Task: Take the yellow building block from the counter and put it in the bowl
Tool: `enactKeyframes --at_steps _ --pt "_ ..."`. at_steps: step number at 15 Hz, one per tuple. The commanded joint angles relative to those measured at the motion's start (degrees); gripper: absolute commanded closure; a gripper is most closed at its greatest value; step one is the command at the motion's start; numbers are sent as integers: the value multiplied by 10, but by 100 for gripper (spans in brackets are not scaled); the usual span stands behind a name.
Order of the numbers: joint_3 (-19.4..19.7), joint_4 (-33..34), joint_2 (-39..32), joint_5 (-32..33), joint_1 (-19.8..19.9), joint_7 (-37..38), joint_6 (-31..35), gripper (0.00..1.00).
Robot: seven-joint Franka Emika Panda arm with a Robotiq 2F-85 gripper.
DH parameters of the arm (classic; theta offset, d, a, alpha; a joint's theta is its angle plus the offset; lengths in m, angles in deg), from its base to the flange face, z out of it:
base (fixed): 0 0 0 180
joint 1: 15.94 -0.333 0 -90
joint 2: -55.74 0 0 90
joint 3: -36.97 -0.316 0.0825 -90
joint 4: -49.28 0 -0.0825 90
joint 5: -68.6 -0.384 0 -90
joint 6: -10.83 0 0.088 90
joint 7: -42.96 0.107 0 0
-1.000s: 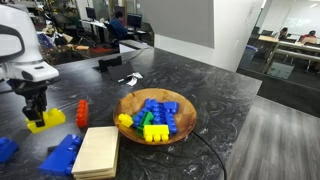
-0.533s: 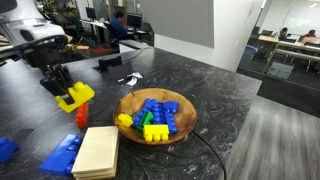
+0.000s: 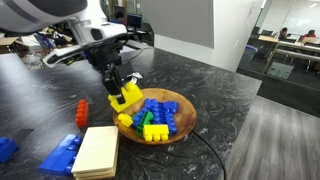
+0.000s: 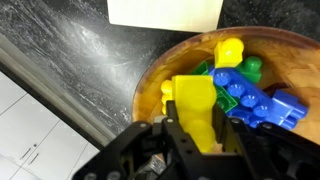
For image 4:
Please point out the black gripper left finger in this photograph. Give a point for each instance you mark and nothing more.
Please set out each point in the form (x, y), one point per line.
(176, 130)

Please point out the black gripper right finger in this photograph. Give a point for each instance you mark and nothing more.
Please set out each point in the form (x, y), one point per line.
(230, 136)

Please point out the yellow three-stud building block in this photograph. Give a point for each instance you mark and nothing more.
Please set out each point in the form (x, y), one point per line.
(195, 100)

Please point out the green flat building block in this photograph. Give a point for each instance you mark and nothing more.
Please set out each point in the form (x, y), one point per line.
(226, 100)

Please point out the blue four-stud building block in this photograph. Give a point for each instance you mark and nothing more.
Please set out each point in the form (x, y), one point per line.
(243, 93)

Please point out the blue chunky building block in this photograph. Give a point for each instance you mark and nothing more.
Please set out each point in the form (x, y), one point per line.
(288, 110)

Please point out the green small building block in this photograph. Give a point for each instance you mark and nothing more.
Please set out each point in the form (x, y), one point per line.
(251, 70)

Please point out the yellow small building block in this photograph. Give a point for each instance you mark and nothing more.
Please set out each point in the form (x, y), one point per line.
(228, 53)

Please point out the wooden bowl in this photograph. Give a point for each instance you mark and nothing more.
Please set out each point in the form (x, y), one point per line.
(293, 56)

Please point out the grey counter edge trim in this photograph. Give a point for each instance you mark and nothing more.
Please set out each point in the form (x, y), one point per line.
(50, 96)

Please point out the white paper sheet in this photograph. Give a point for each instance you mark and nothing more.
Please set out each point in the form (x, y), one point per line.
(166, 13)

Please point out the white cabinet door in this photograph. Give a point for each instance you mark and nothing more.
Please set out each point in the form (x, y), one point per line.
(23, 120)
(56, 156)

